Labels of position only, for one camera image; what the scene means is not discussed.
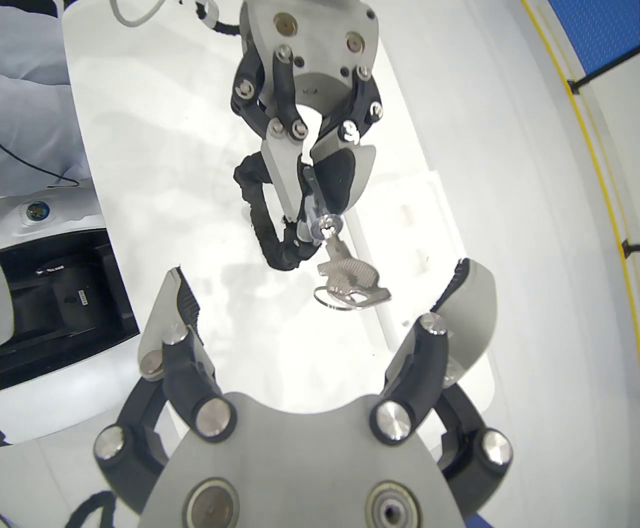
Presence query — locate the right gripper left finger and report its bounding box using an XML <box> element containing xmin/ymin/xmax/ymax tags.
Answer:
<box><xmin>95</xmin><ymin>267</ymin><xmax>237</xmax><ymax>516</ymax></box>

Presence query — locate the thin metal key ring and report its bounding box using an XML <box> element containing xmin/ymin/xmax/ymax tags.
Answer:
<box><xmin>314</xmin><ymin>286</ymin><xmax>363</xmax><ymax>313</ymax></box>

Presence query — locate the thin black cable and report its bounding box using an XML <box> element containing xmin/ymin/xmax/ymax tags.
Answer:
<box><xmin>0</xmin><ymin>144</ymin><xmax>81</xmax><ymax>187</ymax></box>

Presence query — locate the black braided cable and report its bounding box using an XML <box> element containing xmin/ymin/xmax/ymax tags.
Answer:
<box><xmin>194</xmin><ymin>0</ymin><xmax>247</xmax><ymax>38</ymax></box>
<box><xmin>234</xmin><ymin>154</ymin><xmax>321</xmax><ymax>272</ymax></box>
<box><xmin>64</xmin><ymin>491</ymin><xmax>117</xmax><ymax>528</ymax></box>

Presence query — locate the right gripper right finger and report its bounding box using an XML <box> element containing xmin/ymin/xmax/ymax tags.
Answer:
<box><xmin>370</xmin><ymin>258</ymin><xmax>516</xmax><ymax>518</ymax></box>

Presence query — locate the thin white cable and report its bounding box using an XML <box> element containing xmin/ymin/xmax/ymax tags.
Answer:
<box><xmin>109</xmin><ymin>0</ymin><xmax>153</xmax><ymax>27</ymax></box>

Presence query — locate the silver key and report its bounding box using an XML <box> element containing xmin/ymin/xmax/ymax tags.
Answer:
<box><xmin>318</xmin><ymin>235</ymin><xmax>378</xmax><ymax>292</ymax></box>
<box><xmin>332</xmin><ymin>279</ymin><xmax>392</xmax><ymax>307</ymax></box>

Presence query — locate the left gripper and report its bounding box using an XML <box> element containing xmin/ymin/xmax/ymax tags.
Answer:
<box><xmin>231</xmin><ymin>0</ymin><xmax>385</xmax><ymax>226</ymax></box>

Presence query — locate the blue partition panel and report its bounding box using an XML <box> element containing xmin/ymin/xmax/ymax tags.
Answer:
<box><xmin>525</xmin><ymin>0</ymin><xmax>640</xmax><ymax>96</ymax></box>

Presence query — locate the person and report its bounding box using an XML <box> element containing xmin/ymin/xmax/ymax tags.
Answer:
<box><xmin>0</xmin><ymin>0</ymin><xmax>93</xmax><ymax>193</ymax></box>

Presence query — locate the robot body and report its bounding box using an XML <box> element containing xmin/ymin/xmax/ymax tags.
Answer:
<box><xmin>0</xmin><ymin>180</ymin><xmax>176</xmax><ymax>446</ymax></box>

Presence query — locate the small silver padlock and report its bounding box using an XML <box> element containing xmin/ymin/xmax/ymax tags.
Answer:
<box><xmin>297</xmin><ymin>165</ymin><xmax>346</xmax><ymax>251</ymax></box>

